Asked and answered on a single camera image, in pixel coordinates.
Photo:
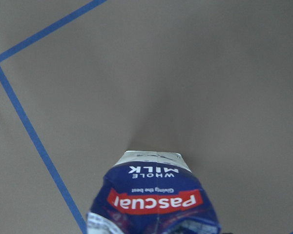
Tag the blue white milk carton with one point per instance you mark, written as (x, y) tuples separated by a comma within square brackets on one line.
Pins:
[(148, 192)]

